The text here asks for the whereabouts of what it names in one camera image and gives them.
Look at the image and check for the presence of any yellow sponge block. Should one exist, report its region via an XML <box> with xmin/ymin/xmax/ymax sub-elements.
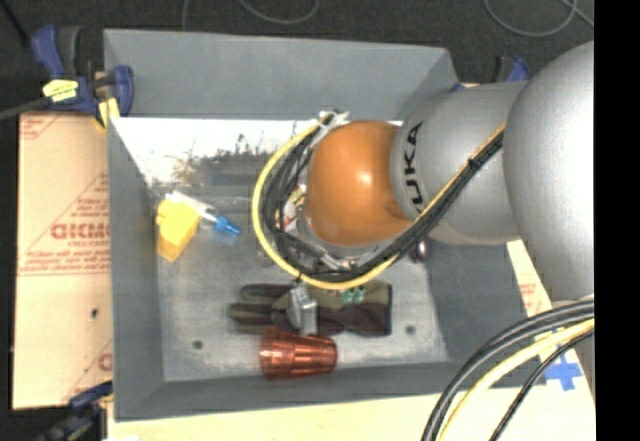
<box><xmin>155</xmin><ymin>198</ymin><xmax>202</xmax><ymax>264</ymax></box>

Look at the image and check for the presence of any copper-coloured ribbed cup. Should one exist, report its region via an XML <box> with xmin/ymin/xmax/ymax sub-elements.
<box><xmin>258</xmin><ymin>325</ymin><xmax>339</xmax><ymax>381</ymax></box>

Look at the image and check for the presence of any brown cardboard board, red print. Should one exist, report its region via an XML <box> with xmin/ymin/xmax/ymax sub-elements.
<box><xmin>10</xmin><ymin>110</ymin><xmax>114</xmax><ymax>411</ymax></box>

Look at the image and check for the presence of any clear plastic bottle, blue cap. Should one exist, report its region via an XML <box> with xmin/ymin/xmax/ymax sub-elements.
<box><xmin>166</xmin><ymin>189</ymin><xmax>242</xmax><ymax>244</ymax></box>

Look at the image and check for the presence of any dark purple round object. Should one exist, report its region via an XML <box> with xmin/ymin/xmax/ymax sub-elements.
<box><xmin>409</xmin><ymin>238</ymin><xmax>431</xmax><ymax>264</ymax></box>

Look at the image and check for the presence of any grey metal bin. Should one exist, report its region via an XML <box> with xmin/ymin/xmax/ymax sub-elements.
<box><xmin>102</xmin><ymin>28</ymin><xmax>544</xmax><ymax>421</ymax></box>

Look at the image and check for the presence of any pale grey metal gripper finger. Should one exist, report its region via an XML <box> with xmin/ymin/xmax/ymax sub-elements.
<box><xmin>298</xmin><ymin>301</ymin><xmax>320</xmax><ymax>337</ymax></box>
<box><xmin>286</xmin><ymin>284</ymin><xmax>311</xmax><ymax>325</ymax></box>

